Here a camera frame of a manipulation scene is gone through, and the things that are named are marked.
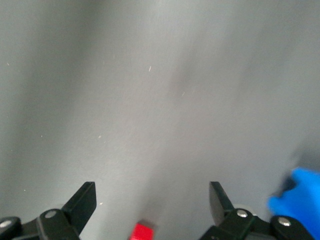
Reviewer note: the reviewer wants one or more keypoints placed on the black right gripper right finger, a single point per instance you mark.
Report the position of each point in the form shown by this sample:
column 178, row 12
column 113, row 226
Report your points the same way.
column 222, row 210

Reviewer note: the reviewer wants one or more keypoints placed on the red cube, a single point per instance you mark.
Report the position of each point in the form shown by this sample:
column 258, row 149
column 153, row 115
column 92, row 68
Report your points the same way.
column 141, row 232

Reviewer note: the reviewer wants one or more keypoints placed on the blue plastic storage bin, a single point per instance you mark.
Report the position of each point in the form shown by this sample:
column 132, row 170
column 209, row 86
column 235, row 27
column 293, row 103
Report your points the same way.
column 300, row 200

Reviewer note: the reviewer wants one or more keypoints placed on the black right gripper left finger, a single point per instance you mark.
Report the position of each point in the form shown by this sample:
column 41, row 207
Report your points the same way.
column 75, row 212

